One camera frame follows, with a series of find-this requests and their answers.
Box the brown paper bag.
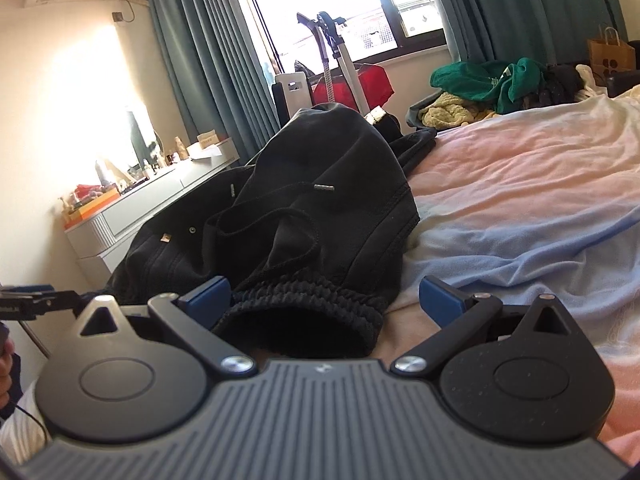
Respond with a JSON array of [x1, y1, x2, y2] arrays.
[[586, 26, 638, 87]]

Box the small cardboard box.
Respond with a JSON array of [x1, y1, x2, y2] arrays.
[[196, 130, 232, 152]]

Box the person's left hand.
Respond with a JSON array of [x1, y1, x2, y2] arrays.
[[0, 337, 15, 408]]

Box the garment steamer stand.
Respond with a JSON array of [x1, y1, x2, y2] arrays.
[[295, 10, 372, 113]]

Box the black pants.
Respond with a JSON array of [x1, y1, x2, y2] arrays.
[[102, 102, 438, 361]]

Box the pastel tie-dye blanket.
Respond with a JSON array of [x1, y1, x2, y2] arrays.
[[377, 82, 640, 456]]

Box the white dresser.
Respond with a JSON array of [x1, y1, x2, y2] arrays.
[[64, 137, 242, 275]]

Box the cosmetics clutter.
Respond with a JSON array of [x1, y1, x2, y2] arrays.
[[56, 150, 173, 223]]

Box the black armchair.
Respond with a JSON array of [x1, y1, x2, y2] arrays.
[[604, 69, 640, 97]]

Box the yellow knit garment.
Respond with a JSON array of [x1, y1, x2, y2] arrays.
[[417, 92, 497, 129]]

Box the green garment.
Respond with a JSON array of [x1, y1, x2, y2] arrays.
[[431, 57, 547, 114]]

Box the teal curtain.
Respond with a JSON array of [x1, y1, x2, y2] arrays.
[[141, 0, 282, 162], [424, 0, 630, 62]]

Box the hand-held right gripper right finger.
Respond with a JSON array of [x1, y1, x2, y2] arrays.
[[391, 275, 574, 380]]

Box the white board with slot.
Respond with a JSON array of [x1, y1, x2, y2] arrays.
[[273, 72, 315, 123]]

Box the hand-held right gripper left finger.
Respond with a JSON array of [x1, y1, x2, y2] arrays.
[[75, 275, 260, 380]]

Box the red cloth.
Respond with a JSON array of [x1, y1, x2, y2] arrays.
[[312, 62, 396, 111]]

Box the dark clothes pile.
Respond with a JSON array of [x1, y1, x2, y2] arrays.
[[539, 62, 603, 107]]

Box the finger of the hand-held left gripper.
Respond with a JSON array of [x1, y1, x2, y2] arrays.
[[0, 284, 82, 323]]

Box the dresser mirror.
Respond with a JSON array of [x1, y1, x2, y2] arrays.
[[124, 107, 162, 167]]

